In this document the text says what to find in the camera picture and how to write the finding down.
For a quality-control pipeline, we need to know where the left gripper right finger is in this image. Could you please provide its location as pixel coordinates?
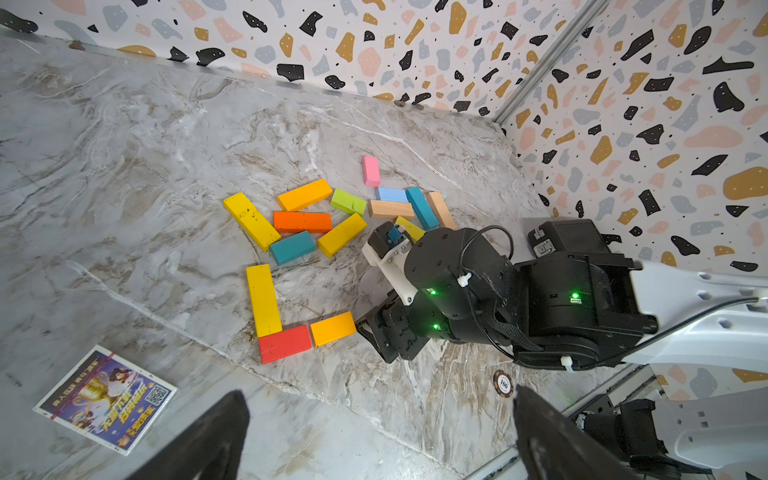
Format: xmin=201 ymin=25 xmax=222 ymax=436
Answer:
xmin=513 ymin=385 xmax=638 ymax=480

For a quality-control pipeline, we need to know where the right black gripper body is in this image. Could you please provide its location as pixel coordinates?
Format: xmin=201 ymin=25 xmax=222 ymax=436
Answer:
xmin=355 ymin=228 xmax=528 ymax=363

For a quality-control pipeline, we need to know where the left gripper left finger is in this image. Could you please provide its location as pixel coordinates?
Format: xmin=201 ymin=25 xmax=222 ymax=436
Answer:
xmin=130 ymin=390 xmax=250 ymax=479

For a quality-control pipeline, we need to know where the red block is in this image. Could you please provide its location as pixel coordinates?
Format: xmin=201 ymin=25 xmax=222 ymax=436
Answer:
xmin=258 ymin=325 xmax=312 ymax=364

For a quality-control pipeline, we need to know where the small amber block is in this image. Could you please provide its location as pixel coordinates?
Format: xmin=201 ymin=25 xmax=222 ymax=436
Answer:
xmin=310 ymin=312 xmax=357 ymax=347

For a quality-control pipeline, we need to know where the long yellow block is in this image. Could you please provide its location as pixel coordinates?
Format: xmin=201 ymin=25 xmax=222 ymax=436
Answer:
xmin=246 ymin=264 xmax=283 ymax=338
xmin=222 ymin=192 xmax=281 ymax=251

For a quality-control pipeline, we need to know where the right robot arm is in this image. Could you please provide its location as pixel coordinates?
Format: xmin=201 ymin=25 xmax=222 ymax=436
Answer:
xmin=356 ymin=220 xmax=767 ymax=479

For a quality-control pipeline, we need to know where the lime yellow block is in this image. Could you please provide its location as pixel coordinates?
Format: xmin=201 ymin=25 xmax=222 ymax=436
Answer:
xmin=395 ymin=216 xmax=425 ymax=243

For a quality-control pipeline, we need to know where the beige wooden block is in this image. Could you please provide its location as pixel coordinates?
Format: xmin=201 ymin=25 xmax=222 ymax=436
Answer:
xmin=426 ymin=191 xmax=457 ymax=230

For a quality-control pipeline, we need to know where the poker chip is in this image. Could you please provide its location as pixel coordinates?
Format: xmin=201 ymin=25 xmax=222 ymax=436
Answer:
xmin=492 ymin=370 xmax=514 ymax=398

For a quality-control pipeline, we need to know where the teal long block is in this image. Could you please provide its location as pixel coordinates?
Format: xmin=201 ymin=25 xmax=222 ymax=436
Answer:
xmin=406 ymin=187 xmax=440 ymax=230

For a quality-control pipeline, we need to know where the black case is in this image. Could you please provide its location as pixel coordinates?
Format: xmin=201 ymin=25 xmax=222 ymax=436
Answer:
xmin=527 ymin=219 xmax=610 ymax=258

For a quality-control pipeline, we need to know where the colourful card box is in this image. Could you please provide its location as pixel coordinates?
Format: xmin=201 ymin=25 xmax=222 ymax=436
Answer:
xmin=33 ymin=345 xmax=177 ymax=456

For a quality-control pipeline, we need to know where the light blue block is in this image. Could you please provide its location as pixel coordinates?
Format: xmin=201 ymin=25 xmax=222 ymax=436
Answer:
xmin=376 ymin=187 xmax=409 ymax=203

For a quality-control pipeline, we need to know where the tan wooden block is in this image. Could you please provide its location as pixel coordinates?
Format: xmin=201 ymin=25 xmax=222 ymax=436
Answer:
xmin=369 ymin=200 xmax=416 ymax=220

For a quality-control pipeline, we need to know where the pink block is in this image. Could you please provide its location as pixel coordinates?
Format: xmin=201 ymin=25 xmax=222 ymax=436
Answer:
xmin=362 ymin=155 xmax=381 ymax=187

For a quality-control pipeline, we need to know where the green block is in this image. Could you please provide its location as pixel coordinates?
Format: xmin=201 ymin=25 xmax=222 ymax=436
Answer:
xmin=331 ymin=188 xmax=367 ymax=217

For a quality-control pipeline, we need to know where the teal short block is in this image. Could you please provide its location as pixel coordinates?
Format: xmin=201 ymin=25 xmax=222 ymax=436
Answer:
xmin=270 ymin=231 xmax=316 ymax=265

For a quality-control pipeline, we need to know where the amber orange block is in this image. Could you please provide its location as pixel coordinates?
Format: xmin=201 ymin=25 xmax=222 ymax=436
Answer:
xmin=277 ymin=179 xmax=333 ymax=212

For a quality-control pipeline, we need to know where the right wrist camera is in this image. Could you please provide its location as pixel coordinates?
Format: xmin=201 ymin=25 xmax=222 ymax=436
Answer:
xmin=362 ymin=221 xmax=418 ymax=306

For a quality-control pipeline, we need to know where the aluminium rail frame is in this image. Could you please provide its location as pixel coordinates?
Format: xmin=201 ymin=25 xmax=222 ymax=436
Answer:
xmin=461 ymin=362 xmax=768 ymax=480

